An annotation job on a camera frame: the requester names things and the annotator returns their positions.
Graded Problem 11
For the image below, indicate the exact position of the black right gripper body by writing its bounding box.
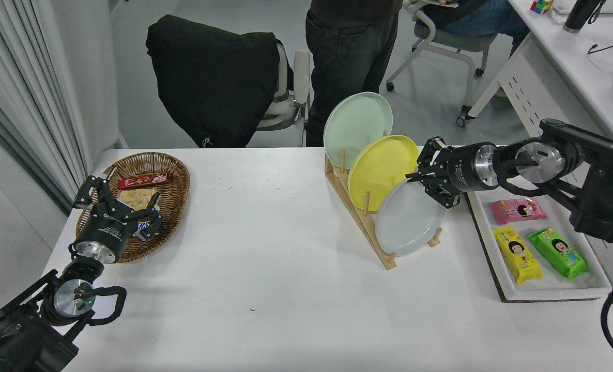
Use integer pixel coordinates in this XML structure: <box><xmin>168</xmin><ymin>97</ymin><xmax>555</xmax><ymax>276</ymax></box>
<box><xmin>442</xmin><ymin>146</ymin><xmax>479</xmax><ymax>195</ymax></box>

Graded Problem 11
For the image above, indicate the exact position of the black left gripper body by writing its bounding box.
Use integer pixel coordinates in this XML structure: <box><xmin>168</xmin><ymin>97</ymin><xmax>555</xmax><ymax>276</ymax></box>
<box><xmin>75</xmin><ymin>206</ymin><xmax>134</xmax><ymax>255</ymax></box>

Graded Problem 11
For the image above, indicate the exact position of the grey plate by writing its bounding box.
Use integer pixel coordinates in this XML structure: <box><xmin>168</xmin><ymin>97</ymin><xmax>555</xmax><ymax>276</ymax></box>
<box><xmin>376</xmin><ymin>178</ymin><xmax>447</xmax><ymax>257</ymax></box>

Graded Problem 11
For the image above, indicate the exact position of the pale green plate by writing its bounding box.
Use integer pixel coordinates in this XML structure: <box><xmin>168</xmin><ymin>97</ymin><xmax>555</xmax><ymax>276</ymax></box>
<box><xmin>323</xmin><ymin>92</ymin><xmax>394</xmax><ymax>170</ymax></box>

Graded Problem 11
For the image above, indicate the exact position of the white office chair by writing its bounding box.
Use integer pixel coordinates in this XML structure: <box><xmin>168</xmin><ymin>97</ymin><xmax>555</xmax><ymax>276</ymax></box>
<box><xmin>255</xmin><ymin>41</ymin><xmax>315</xmax><ymax>148</ymax></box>

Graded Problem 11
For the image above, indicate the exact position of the black jacket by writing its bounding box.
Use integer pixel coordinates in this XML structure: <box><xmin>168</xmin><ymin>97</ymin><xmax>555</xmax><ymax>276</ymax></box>
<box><xmin>146</xmin><ymin>14</ymin><xmax>294</xmax><ymax>149</ymax></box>

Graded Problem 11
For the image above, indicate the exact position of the yellow plate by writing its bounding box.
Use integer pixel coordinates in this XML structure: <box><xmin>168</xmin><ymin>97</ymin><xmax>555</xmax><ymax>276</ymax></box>
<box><xmin>348</xmin><ymin>134</ymin><xmax>421</xmax><ymax>212</ymax></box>

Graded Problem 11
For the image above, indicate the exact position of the wooden plate rack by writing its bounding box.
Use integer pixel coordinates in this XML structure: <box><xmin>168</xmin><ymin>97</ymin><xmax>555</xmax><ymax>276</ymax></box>
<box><xmin>325</xmin><ymin>132</ymin><xmax>442</xmax><ymax>271</ymax></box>

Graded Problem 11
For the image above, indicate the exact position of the blue chocolate bar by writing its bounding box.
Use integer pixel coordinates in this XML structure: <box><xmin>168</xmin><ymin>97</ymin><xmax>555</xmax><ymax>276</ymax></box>
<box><xmin>133</xmin><ymin>220</ymin><xmax>155</xmax><ymax>243</ymax></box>

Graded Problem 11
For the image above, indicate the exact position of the clear bag of pale snacks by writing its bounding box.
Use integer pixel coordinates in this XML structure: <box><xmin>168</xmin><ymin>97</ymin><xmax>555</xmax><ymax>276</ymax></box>
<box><xmin>116</xmin><ymin>189</ymin><xmax>161</xmax><ymax>212</ymax></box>

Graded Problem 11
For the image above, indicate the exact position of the red snack bar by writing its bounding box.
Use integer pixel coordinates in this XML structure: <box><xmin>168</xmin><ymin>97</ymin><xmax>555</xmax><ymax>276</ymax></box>
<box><xmin>118</xmin><ymin>173</ymin><xmax>174</xmax><ymax>190</ymax></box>

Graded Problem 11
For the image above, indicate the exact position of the brown wicker basket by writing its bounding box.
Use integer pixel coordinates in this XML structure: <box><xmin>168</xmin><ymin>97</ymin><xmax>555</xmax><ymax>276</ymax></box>
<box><xmin>75</xmin><ymin>151</ymin><xmax>191</xmax><ymax>264</ymax></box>

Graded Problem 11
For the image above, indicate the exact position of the white rectangular tray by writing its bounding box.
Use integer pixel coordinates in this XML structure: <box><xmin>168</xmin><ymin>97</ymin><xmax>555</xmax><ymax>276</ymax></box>
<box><xmin>467</xmin><ymin>191</ymin><xmax>613</xmax><ymax>303</ymax></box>

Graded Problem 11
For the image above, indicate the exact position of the pink snack pack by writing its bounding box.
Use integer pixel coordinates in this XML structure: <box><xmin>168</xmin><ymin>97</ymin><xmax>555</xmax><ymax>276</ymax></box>
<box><xmin>489</xmin><ymin>197</ymin><xmax>549</xmax><ymax>226</ymax></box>

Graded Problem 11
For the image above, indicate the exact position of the yellow snack pack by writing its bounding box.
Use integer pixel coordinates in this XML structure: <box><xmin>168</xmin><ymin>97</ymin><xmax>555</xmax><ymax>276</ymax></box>
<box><xmin>493</xmin><ymin>225</ymin><xmax>543</xmax><ymax>285</ymax></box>

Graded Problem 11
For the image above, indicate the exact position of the grey office chair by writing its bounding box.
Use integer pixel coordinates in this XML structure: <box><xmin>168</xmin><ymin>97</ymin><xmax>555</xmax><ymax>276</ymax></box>
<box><xmin>386</xmin><ymin>0</ymin><xmax>498</xmax><ymax>128</ymax></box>

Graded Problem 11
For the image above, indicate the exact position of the green snack pack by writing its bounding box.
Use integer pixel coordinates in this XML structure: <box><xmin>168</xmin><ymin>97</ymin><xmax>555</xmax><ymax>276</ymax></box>
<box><xmin>528</xmin><ymin>227</ymin><xmax>589</xmax><ymax>282</ymax></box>

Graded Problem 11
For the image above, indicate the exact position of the standing person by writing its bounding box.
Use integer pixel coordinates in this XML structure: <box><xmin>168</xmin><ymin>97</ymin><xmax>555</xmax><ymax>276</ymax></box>
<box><xmin>305</xmin><ymin>0</ymin><xmax>404</xmax><ymax>148</ymax></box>

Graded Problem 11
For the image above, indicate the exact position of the seated person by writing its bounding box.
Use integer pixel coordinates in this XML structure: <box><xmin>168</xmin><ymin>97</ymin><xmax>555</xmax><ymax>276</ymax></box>
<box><xmin>423</xmin><ymin>0</ymin><xmax>530</xmax><ymax>55</ymax></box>

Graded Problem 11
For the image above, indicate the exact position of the white pleated curtain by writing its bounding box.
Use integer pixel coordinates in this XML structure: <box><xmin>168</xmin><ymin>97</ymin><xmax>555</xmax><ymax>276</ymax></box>
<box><xmin>0</xmin><ymin>0</ymin><xmax>87</xmax><ymax>212</ymax></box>

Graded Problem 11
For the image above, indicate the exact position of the white desk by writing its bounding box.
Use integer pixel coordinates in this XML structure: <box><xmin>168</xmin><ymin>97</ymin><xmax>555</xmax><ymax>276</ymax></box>
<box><xmin>467</xmin><ymin>0</ymin><xmax>613</xmax><ymax>331</ymax></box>

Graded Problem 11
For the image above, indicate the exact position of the black bottle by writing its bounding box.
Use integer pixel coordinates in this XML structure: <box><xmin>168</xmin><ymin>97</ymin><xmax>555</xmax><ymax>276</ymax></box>
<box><xmin>563</xmin><ymin>0</ymin><xmax>604</xmax><ymax>34</ymax></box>

